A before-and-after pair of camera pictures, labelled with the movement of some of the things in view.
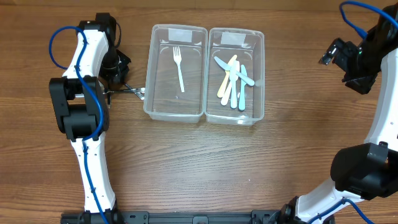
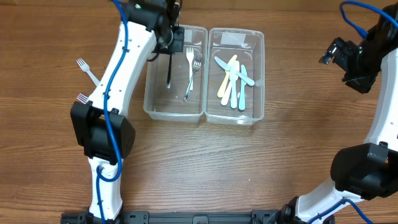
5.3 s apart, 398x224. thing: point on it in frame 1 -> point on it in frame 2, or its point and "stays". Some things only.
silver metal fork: [140, 92] -> [196, 65]
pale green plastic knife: [241, 102] stays
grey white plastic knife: [227, 66] stays
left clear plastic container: [176, 73] stays
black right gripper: [348, 62] stays
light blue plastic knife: [233, 76] stays
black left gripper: [123, 70] -> [173, 45]
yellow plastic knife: [226, 77] stays
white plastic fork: [178, 58] -> [189, 56]
